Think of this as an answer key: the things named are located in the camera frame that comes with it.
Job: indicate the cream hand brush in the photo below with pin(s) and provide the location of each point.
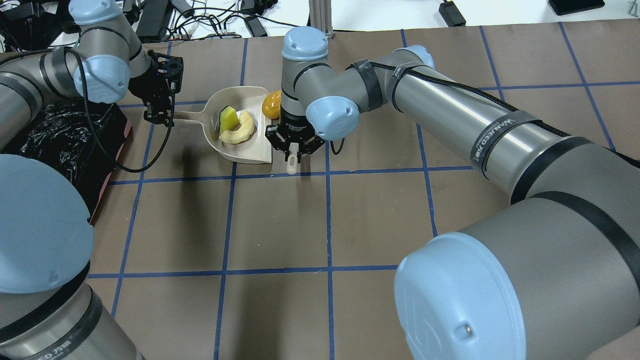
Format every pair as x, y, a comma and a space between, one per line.
292, 159

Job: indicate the pale melon slice toy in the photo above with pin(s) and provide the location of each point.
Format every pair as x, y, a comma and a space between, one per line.
242, 134

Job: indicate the yellow green sponge piece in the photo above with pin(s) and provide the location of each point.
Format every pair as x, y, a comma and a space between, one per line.
228, 120

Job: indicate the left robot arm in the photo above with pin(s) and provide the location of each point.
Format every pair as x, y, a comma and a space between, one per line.
48, 310

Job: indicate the aluminium frame post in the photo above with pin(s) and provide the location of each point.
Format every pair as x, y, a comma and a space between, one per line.
320, 16

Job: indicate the yellow toy potato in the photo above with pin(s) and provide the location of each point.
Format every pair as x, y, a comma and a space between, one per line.
271, 105

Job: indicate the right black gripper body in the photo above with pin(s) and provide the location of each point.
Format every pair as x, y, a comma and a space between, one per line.
294, 125

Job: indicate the black power adapter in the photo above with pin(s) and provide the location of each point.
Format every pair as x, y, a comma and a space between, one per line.
154, 21

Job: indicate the bin with black bag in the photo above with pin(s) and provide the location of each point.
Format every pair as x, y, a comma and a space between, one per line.
62, 137

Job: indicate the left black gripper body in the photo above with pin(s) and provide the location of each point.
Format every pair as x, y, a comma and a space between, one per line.
148, 89

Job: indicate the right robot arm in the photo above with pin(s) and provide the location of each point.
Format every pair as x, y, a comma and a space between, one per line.
554, 276

